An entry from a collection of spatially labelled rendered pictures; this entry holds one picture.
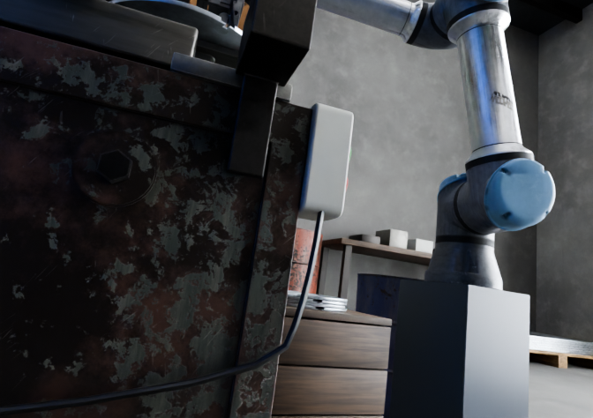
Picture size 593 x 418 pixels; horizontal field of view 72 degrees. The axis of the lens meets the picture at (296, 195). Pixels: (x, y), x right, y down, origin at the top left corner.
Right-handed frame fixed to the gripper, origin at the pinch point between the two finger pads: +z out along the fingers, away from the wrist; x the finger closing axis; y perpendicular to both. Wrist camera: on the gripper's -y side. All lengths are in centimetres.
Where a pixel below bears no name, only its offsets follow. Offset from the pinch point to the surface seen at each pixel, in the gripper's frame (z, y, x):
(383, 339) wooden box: 50, -54, -29
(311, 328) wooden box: 49, -33, -27
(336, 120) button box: 18.9, -12.2, 27.8
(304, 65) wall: -198, -105, -330
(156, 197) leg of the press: 31.5, 6.3, 26.0
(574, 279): -4, -440, -280
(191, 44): 11.5, 5.9, 22.5
